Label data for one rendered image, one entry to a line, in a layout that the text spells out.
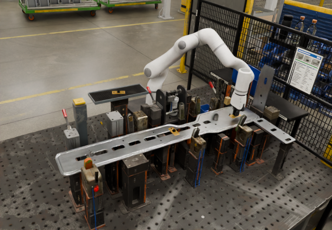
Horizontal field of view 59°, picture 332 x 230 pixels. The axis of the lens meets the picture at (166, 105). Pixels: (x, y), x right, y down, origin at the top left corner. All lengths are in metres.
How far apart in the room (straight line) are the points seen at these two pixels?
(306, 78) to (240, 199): 0.99
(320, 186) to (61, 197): 1.65
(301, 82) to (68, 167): 1.69
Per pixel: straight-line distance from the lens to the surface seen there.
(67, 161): 1.65
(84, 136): 1.97
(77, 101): 1.85
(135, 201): 1.76
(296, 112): 2.31
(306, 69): 2.32
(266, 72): 2.17
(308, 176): 2.29
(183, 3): 9.76
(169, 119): 2.03
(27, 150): 2.28
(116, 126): 1.77
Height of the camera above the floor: 2.06
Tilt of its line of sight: 30 degrees down
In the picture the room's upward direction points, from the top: 5 degrees clockwise
